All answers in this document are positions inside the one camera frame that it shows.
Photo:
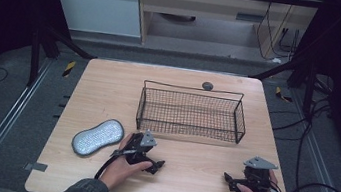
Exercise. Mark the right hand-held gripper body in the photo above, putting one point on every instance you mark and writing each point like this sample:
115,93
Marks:
258,175

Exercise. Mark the person's left hand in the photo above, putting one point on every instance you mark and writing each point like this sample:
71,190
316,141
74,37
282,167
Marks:
120,171

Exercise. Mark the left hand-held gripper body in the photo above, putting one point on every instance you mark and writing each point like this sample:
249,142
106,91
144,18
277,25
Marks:
138,147

